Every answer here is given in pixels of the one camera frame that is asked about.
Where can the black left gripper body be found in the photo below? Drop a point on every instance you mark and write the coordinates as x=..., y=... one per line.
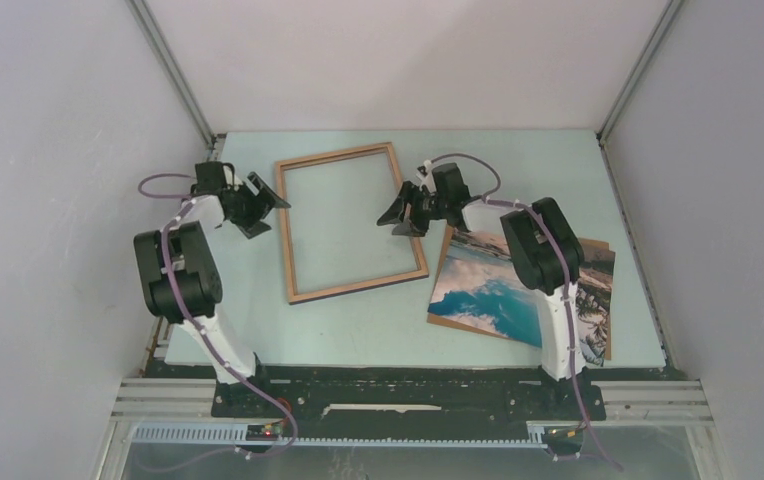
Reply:
x=247, y=207

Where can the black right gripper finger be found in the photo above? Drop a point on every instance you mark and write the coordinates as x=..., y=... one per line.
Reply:
x=414, y=226
x=395, y=214

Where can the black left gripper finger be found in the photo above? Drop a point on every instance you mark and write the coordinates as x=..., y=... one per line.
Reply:
x=251, y=228
x=264, y=198

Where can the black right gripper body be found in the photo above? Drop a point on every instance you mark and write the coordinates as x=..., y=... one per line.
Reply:
x=425, y=208

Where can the clear acrylic frame sheet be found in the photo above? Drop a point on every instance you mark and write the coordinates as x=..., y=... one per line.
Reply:
x=349, y=222

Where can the wooden picture frame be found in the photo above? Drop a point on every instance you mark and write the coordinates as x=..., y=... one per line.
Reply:
x=349, y=222

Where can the ocean sky photo print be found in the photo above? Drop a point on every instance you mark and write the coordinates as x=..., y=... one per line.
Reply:
x=481, y=291

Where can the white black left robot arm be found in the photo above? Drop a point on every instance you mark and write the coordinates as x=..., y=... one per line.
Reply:
x=179, y=276

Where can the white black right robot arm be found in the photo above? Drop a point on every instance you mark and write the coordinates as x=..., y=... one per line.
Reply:
x=545, y=252

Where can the brown frame backing board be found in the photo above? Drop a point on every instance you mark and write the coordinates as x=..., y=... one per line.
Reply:
x=438, y=318

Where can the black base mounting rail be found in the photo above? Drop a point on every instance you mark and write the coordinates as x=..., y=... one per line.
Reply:
x=411, y=404

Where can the aluminium extrusion base frame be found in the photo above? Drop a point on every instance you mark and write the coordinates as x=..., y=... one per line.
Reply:
x=177, y=406

